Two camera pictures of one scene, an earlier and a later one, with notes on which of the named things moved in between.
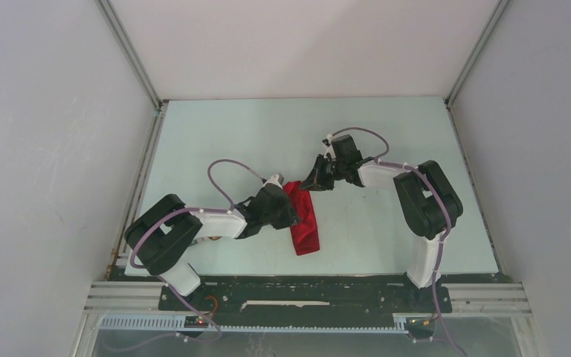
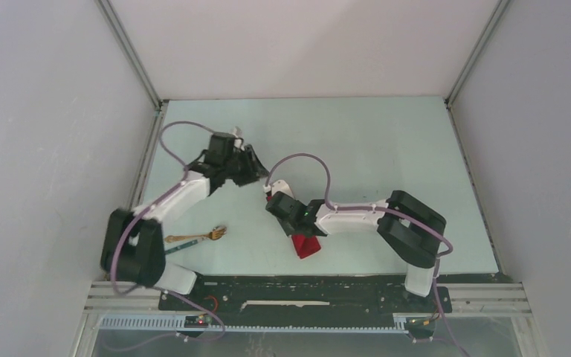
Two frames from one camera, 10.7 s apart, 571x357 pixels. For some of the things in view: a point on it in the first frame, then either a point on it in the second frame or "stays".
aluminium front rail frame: [485, 299] stays
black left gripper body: [281, 217] → [236, 168]
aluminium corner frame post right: [449, 99] stays
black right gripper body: [329, 171] → [289, 227]
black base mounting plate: [304, 300] stays
